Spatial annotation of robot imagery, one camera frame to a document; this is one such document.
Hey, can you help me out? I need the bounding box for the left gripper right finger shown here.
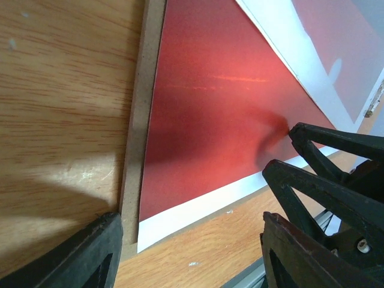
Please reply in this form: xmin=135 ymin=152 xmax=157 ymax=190
xmin=260 ymin=212 xmax=383 ymax=287

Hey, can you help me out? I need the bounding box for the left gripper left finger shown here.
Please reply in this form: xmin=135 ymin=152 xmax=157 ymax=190
xmin=1 ymin=212 xmax=123 ymax=287

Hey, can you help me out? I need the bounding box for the aluminium front rail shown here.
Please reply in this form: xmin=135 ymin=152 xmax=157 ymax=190
xmin=222 ymin=257 xmax=268 ymax=288

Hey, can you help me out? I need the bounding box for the clear handled screwdriver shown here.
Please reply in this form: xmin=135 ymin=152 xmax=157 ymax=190
xmin=364 ymin=80 xmax=384 ymax=118

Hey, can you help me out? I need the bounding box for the brown frame backing board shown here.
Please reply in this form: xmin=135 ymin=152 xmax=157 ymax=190
xmin=119 ymin=1 xmax=167 ymax=262

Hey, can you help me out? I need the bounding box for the sunset photo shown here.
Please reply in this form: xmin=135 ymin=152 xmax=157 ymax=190
xmin=137 ymin=1 xmax=331 ymax=251

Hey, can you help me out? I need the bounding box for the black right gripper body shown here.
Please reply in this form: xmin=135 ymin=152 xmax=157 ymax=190
xmin=324 ymin=160 xmax=383 ymax=270

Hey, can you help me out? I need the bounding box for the white mat board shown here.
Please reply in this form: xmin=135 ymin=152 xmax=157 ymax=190
xmin=238 ymin=1 xmax=383 ymax=132

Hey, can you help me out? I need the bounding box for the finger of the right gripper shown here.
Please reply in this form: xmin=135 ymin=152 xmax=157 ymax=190
xmin=289 ymin=122 xmax=383 ymax=183
xmin=262 ymin=160 xmax=383 ymax=249

